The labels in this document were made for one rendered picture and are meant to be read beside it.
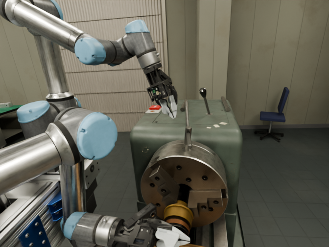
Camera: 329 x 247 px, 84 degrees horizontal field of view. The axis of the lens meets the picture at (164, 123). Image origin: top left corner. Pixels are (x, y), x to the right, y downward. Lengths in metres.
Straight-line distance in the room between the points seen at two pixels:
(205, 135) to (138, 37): 0.44
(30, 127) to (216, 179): 0.73
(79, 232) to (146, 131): 0.43
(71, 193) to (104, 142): 0.27
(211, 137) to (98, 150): 0.45
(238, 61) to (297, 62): 1.06
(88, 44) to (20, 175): 0.36
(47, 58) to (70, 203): 0.59
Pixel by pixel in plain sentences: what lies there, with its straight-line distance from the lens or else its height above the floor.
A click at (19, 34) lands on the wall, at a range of 5.00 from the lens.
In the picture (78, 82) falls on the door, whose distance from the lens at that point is 4.33.
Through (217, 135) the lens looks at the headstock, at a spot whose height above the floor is 1.24.
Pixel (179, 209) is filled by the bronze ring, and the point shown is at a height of 1.12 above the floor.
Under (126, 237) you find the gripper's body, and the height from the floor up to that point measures 1.09.
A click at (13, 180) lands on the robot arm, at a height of 1.34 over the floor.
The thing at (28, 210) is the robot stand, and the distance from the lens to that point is 0.85.
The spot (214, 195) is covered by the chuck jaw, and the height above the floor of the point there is 1.12.
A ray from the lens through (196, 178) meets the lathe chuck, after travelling 0.65.
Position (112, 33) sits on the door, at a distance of 3.96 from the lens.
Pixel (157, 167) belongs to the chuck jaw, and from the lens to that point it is 0.64.
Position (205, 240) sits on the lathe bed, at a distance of 0.86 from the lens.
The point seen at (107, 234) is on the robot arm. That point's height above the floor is 1.10.
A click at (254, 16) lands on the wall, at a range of 4.00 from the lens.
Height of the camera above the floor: 1.55
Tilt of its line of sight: 20 degrees down
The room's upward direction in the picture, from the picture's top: 4 degrees counter-clockwise
